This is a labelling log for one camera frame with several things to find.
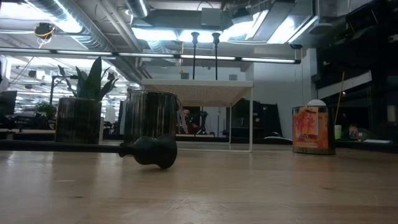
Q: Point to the silver candle tin brown label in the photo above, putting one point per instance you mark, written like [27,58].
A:
[150,115]

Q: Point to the candle tin orange label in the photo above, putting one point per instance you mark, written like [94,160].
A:
[311,130]

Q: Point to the person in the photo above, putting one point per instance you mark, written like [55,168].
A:
[186,114]

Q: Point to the black machine green lights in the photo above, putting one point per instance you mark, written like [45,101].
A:
[203,124]

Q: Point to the black cabinet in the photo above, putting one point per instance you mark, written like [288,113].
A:
[264,118]

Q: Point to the long LED light bar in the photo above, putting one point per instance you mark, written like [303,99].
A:
[149,55]

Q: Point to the green plant in white pot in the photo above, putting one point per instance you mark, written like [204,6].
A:
[93,81]

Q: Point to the green cup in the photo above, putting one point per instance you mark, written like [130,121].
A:
[338,132]

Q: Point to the green background plant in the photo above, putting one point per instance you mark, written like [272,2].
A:
[45,109]

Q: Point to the black monitor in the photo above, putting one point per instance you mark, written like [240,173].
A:
[7,102]

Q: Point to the black cross rail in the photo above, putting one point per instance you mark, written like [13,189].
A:
[242,140]

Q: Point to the black aluminium rail frame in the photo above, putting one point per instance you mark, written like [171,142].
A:
[367,146]

